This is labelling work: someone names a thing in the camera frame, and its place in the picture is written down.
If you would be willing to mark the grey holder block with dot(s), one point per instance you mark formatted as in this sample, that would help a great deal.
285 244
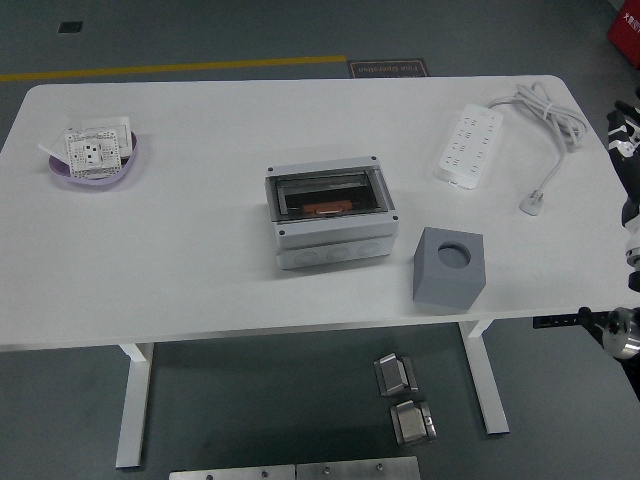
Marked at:
445 290

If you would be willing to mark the metal block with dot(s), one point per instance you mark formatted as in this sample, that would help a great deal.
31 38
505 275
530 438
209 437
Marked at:
412 425
392 377

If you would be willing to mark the grey junction box clear lid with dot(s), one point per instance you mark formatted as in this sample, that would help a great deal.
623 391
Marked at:
330 240

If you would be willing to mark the black table control panel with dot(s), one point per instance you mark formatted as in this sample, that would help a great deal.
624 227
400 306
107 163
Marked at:
555 321

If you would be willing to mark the purple bowl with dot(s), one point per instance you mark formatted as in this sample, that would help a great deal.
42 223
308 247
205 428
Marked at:
100 181

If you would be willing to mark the metal plate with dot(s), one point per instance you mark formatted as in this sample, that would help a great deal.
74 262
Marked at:
230 473
357 469

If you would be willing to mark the red box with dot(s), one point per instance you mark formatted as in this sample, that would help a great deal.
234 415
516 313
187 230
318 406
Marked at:
625 27

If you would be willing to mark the white table leg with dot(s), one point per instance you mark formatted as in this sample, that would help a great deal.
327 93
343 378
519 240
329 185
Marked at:
487 390
134 400

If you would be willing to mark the white printed socket module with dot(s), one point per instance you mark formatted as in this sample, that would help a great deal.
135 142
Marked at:
92 152

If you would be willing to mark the dark floor sign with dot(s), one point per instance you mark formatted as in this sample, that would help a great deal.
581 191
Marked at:
387 68

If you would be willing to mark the white switch plate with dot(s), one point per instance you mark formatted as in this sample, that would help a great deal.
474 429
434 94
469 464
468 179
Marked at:
107 122
52 140

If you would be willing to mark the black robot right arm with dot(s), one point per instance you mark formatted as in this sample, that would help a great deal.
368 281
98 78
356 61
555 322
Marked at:
625 340

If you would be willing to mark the orange cylinder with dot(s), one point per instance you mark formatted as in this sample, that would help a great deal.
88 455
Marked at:
325 207

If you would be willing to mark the dark floor hatch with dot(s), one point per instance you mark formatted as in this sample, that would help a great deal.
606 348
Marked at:
69 27

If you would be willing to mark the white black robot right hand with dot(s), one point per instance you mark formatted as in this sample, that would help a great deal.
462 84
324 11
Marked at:
622 135

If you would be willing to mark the yellow floor tape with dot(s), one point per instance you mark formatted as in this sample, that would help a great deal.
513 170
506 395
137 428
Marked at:
175 68

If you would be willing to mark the white power strip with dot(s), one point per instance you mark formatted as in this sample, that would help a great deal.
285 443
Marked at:
467 145

